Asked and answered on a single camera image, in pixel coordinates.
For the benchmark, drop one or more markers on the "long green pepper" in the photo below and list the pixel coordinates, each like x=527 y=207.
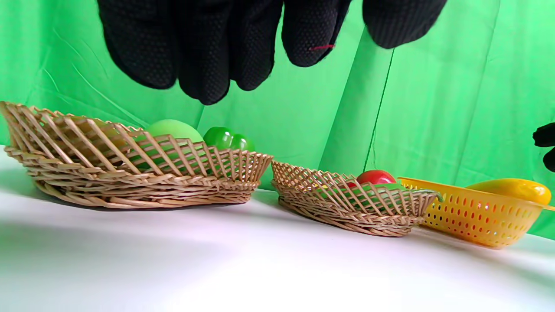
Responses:
x=390 y=187

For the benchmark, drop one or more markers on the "green backdrop cloth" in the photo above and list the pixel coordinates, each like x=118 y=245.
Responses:
x=433 y=108

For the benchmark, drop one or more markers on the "round wicker basket container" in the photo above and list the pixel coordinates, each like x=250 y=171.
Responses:
x=347 y=208

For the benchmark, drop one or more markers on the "green bell pepper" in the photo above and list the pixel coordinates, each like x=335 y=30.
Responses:
x=227 y=138

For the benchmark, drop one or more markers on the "person's right hand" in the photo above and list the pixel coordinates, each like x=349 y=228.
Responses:
x=545 y=145

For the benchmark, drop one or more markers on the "yellow mango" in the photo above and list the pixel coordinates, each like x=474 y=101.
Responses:
x=514 y=188

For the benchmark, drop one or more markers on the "person's left hand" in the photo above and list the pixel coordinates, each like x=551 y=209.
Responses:
x=208 y=47

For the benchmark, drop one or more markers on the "oval wicker basket container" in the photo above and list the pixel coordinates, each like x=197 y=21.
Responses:
x=130 y=182

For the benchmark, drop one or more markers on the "green apple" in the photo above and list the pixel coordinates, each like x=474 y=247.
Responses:
x=173 y=130

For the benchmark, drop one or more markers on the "yellow plastic basket container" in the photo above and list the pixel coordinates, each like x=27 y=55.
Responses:
x=481 y=216

